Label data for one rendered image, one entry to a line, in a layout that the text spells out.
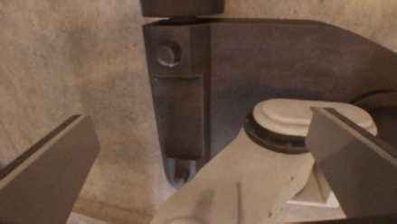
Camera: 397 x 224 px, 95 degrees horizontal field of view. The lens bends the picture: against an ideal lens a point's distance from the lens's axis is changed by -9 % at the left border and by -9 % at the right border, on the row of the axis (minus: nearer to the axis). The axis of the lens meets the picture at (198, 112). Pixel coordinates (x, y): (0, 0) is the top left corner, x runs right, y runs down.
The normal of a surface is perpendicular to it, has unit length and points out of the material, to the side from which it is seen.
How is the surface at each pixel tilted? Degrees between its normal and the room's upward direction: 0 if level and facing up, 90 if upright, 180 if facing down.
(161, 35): 0
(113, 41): 0
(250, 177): 90
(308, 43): 0
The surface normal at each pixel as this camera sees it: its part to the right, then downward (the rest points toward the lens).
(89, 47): -0.19, 0.50
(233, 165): -0.03, -0.87
